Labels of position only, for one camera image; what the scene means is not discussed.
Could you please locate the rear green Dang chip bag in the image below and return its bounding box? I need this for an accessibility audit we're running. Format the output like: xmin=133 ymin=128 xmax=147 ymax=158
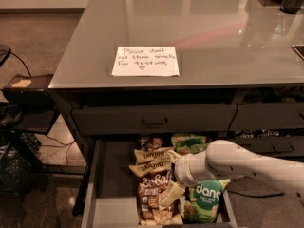
xmin=171 ymin=133 xmax=207 ymax=147

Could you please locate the front green Dang chip bag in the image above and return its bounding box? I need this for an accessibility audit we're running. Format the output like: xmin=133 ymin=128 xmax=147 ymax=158
xmin=184 ymin=179 xmax=230 ymax=223

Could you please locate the dark snack bags right drawer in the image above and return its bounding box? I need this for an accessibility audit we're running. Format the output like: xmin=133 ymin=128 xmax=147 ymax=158
xmin=232 ymin=128 xmax=304 ymax=139

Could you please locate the open middle drawer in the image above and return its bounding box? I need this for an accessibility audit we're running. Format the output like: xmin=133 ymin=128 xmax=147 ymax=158
xmin=81 ymin=139 xmax=238 ymax=228

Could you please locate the right middle drawer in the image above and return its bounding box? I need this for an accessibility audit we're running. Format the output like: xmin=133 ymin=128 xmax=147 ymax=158
xmin=231 ymin=136 xmax=304 ymax=158

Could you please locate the black mesh pen cup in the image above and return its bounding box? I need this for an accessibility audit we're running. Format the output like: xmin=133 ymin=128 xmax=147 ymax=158
xmin=280 ymin=0 xmax=304 ymax=14

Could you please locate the brown sea salt chip bag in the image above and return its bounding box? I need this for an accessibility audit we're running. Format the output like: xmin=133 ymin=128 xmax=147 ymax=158
xmin=137 ymin=171 xmax=182 ymax=226

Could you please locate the closed top right drawer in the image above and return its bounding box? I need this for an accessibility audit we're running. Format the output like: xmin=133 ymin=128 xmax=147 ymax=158
xmin=230 ymin=103 xmax=304 ymax=131

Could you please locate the black floor cable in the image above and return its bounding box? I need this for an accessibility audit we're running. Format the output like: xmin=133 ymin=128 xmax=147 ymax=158
xmin=227 ymin=189 xmax=286 ymax=199

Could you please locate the closed drawer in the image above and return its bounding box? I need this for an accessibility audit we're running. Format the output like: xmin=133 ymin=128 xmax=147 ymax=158
xmin=230 ymin=103 xmax=304 ymax=131
xmin=72 ymin=104 xmax=237 ymax=136

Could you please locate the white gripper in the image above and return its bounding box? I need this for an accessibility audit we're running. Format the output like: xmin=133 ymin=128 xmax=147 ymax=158
xmin=159 ymin=150 xmax=215 ymax=207

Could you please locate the tan Late July chip bag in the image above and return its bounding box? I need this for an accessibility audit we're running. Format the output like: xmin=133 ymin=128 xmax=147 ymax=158
xmin=129 ymin=161 xmax=171 ymax=178

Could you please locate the dark chip bag at back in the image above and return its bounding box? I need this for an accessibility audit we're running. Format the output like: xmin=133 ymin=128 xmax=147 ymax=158
xmin=138 ymin=134 xmax=164 ymax=152

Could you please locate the black side stand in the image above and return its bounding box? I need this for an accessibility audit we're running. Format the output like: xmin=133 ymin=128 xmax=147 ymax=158
xmin=0 ymin=74 xmax=59 ymax=135

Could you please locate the grey cabinet with glass top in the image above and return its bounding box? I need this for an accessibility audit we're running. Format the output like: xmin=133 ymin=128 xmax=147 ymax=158
xmin=47 ymin=0 xmax=304 ymax=217

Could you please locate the middle green Dang chip bag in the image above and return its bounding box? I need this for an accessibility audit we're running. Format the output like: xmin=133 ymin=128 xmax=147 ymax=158
xmin=176 ymin=143 xmax=208 ymax=155

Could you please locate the black plastic crate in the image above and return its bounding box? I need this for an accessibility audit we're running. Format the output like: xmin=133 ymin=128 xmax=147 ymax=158
xmin=0 ymin=132 xmax=43 ymax=194

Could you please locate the white handwritten paper note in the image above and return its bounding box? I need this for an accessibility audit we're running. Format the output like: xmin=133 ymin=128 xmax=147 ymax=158
xmin=111 ymin=47 xmax=180 ymax=77

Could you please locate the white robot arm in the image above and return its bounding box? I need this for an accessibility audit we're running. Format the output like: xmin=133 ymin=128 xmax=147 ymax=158
xmin=168 ymin=140 xmax=304 ymax=204

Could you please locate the green dang chip bag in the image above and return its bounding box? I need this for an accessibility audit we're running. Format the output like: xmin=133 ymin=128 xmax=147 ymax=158
xmin=171 ymin=133 xmax=207 ymax=147
xmin=184 ymin=179 xmax=230 ymax=223
xmin=176 ymin=143 xmax=208 ymax=155

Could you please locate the closed top left drawer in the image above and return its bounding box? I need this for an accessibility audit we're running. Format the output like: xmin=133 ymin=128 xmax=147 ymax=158
xmin=72 ymin=104 xmax=237 ymax=136

